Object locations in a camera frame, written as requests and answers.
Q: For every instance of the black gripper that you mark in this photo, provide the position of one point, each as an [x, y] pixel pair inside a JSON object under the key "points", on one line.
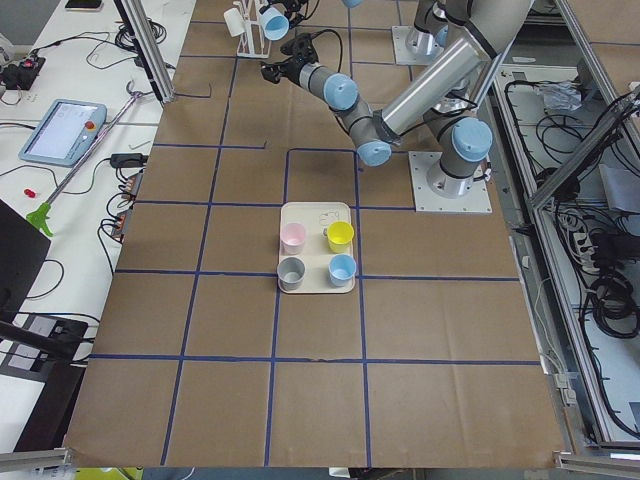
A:
{"points": [[295, 5], [291, 70]]}

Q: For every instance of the black emergency stop box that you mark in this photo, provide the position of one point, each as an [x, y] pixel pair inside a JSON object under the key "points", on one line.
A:
{"points": [[22, 74]]}

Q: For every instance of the smartphone on table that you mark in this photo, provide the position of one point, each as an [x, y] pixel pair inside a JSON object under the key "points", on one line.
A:
{"points": [[83, 5]]}

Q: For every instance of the cream white plastic cup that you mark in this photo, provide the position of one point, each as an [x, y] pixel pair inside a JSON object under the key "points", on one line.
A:
{"points": [[235, 22]]}

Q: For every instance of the black laptop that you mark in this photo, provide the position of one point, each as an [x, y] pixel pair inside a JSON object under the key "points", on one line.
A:
{"points": [[23, 251]]}

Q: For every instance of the light blue cup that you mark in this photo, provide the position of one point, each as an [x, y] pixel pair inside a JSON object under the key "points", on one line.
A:
{"points": [[273, 23], [342, 270]]}

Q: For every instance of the blue teach pendant tablet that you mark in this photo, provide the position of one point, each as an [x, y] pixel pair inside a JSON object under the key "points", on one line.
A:
{"points": [[65, 133]]}

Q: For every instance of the white wire cup rack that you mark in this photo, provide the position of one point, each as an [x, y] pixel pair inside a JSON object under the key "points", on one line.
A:
{"points": [[252, 44]]}

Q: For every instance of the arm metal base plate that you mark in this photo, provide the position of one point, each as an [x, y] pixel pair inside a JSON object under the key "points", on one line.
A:
{"points": [[436, 192], [411, 45]]}

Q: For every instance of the black power adapter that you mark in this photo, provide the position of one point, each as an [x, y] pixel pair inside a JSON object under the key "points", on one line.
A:
{"points": [[127, 160]]}

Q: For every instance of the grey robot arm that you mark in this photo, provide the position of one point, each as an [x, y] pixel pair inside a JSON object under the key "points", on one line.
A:
{"points": [[466, 42], [430, 17]]}

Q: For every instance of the green handled reacher grabber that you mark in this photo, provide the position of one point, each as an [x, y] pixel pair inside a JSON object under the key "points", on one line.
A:
{"points": [[38, 218]]}

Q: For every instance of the aluminium frame post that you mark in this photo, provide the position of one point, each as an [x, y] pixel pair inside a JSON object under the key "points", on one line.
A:
{"points": [[138, 26]]}

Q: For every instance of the beige plastic tray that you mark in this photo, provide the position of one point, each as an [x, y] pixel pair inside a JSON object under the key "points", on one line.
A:
{"points": [[316, 255]]}

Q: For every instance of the yellow plastic cup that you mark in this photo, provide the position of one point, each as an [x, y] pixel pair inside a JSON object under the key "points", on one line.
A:
{"points": [[340, 235]]}

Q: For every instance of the white power strip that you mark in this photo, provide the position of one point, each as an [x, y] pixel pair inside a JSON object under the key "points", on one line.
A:
{"points": [[583, 250]]}

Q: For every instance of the grey plastic cup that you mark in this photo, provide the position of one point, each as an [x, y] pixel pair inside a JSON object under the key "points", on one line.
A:
{"points": [[290, 272]]}

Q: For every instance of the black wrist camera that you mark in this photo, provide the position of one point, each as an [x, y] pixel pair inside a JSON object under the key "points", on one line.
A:
{"points": [[301, 48]]}

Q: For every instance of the pink plastic cup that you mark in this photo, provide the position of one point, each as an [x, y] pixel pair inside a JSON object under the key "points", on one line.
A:
{"points": [[292, 238]]}

